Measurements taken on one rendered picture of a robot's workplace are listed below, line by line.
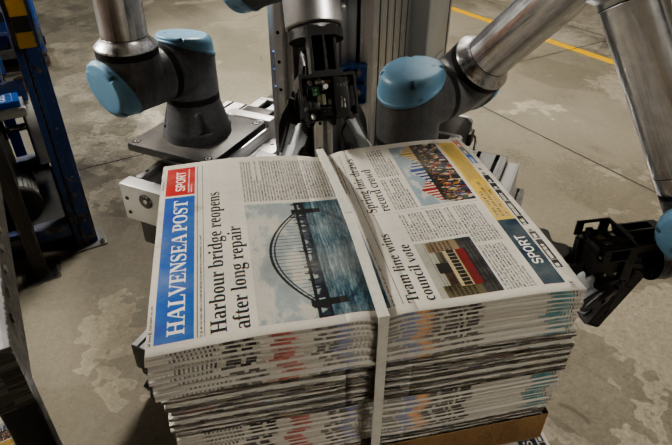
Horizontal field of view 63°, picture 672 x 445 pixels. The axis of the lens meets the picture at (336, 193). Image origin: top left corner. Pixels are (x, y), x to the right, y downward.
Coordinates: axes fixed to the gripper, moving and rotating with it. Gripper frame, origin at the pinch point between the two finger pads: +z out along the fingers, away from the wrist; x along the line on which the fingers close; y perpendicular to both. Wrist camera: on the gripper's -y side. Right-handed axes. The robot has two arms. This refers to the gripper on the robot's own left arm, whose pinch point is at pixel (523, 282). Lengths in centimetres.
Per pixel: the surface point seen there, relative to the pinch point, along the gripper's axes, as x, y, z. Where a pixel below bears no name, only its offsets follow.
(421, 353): 22.1, 15.5, 23.7
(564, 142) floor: -185, -85, -135
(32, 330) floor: -94, -85, 112
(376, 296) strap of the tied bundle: 20.1, 20.9, 27.4
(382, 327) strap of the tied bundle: 22.1, 19.4, 27.4
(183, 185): -0.9, 20.9, 43.9
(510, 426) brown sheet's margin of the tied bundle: 21.6, 1.5, 12.7
